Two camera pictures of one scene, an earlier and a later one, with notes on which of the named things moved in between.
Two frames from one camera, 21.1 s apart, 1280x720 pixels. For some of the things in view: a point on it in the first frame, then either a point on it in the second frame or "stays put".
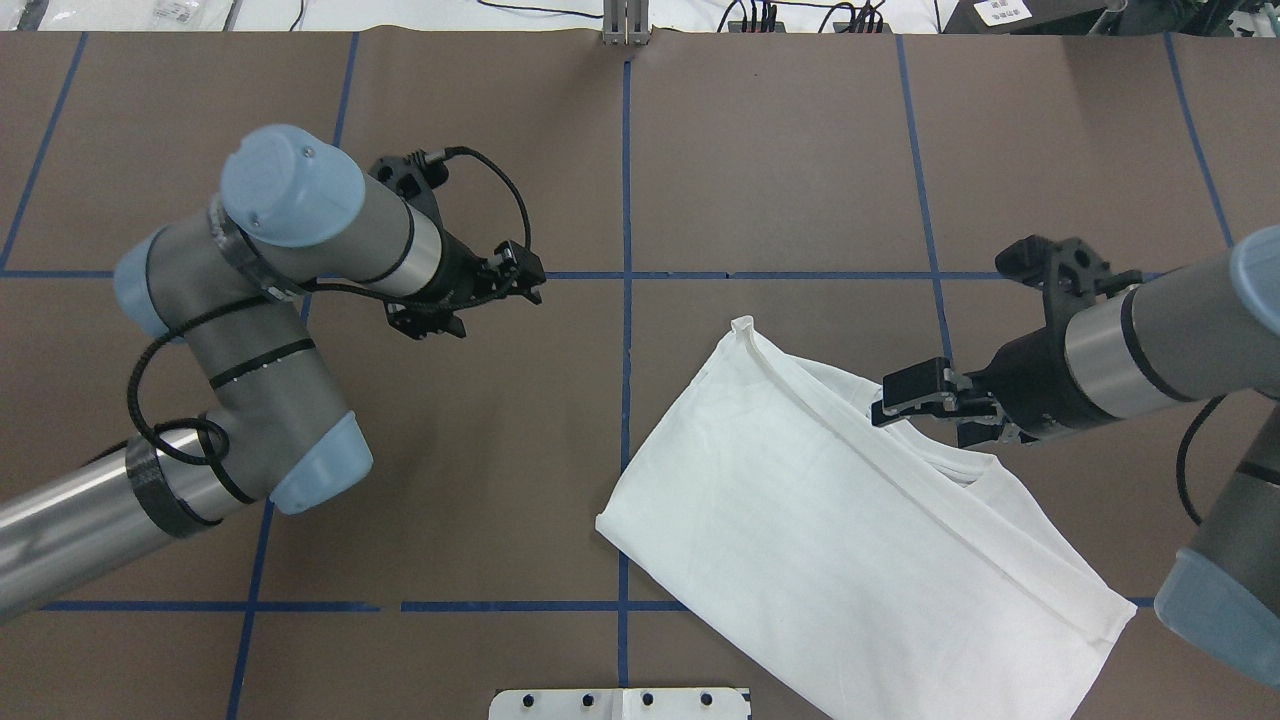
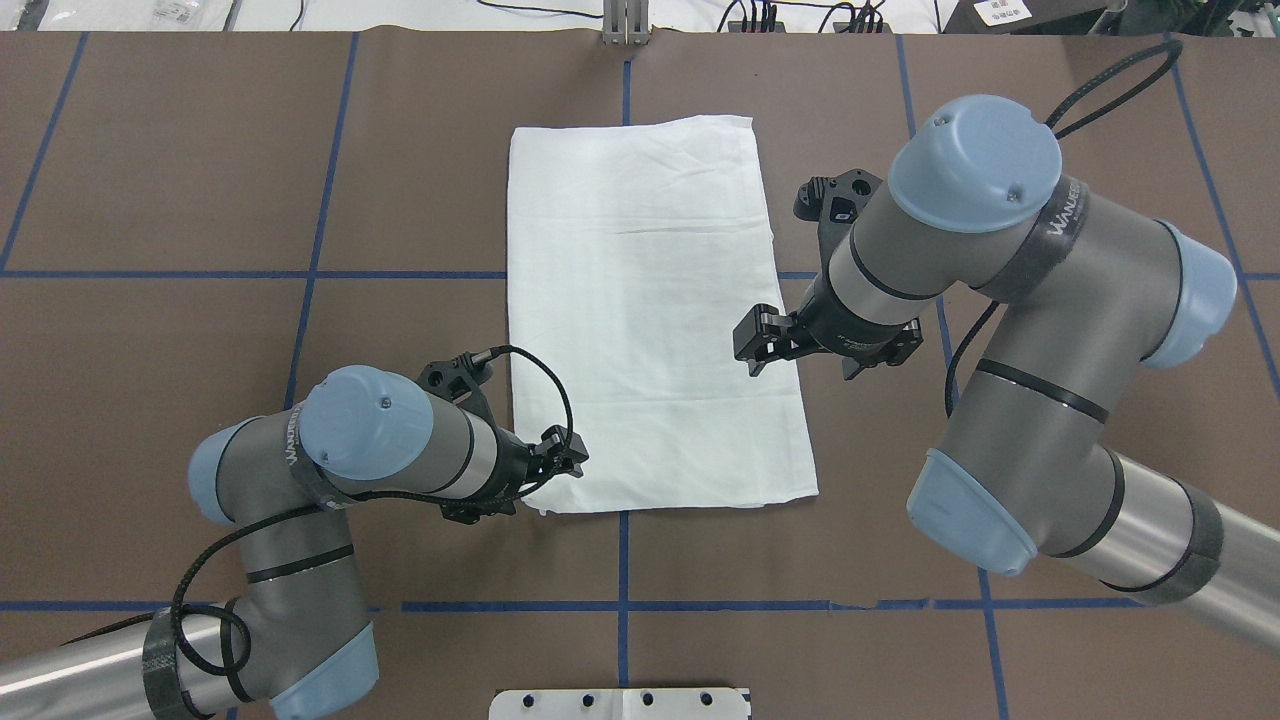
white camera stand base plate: (619, 704) stays put
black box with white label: (1024, 17) stays put
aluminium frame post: (626, 23) stays put
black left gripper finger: (518, 271) → (553, 456)
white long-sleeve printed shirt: (850, 567) → (632, 249)
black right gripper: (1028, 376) → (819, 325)
